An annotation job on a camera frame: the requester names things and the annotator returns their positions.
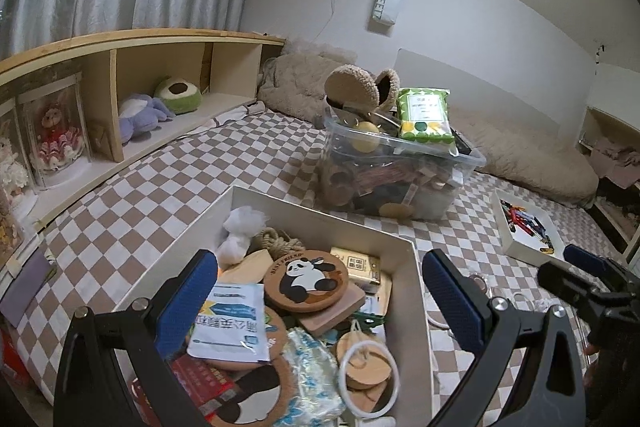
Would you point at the square wooden hook board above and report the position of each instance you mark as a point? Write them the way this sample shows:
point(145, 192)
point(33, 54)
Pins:
point(353, 300)

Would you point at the doll in display case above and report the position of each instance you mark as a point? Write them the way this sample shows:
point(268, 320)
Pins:
point(56, 133)

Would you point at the plain round wooden disc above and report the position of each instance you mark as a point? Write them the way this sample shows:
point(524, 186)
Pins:
point(365, 372)

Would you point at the purple plush toy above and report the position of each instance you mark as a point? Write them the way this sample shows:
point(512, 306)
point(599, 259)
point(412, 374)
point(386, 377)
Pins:
point(140, 114)

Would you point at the clear plastic storage bin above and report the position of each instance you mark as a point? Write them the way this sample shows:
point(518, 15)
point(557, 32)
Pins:
point(365, 170)

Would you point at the blue white medicine sachet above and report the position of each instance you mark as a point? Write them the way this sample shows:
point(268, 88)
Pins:
point(231, 325)

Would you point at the beige fluffy blanket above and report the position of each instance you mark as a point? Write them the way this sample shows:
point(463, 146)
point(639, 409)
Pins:
point(293, 84)

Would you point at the avocado plush toy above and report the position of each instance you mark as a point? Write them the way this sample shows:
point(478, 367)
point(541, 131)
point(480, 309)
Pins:
point(178, 95)

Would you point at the round panda wooden coaster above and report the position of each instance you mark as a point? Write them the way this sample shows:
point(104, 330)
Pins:
point(306, 281)

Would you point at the green plastic clip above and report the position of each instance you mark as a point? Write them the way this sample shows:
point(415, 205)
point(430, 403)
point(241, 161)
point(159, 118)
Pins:
point(370, 323)

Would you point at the white cardboard storage box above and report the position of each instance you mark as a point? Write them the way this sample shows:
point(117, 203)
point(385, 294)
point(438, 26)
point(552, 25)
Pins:
point(406, 331)

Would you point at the white tray of lighters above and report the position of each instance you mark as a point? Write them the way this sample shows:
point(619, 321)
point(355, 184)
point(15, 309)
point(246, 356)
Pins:
point(527, 233)

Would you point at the green wet wipes pack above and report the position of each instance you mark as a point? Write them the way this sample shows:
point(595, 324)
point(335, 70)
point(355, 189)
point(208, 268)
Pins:
point(423, 115)

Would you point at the beige knitted plush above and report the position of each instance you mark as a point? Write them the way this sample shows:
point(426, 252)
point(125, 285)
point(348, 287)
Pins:
point(352, 85)

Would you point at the wooden shelf unit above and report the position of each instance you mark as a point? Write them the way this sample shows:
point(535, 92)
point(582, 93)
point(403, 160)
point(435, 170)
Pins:
point(116, 64)

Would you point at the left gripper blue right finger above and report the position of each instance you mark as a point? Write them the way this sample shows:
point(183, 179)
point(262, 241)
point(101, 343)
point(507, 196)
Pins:
point(460, 301)

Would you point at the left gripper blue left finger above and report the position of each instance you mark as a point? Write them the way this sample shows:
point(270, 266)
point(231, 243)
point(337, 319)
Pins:
point(176, 304)

